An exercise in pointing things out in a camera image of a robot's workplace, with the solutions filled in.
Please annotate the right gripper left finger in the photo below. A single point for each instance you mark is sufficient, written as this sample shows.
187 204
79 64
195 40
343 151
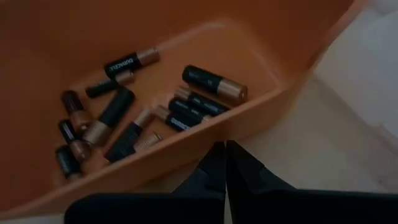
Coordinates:
186 207

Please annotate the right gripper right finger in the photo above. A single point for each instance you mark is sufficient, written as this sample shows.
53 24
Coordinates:
280 207

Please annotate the dark brown battery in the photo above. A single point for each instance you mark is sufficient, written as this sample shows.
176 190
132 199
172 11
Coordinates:
74 107

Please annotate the orange plastic bin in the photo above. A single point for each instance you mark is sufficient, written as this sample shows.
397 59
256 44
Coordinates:
93 25

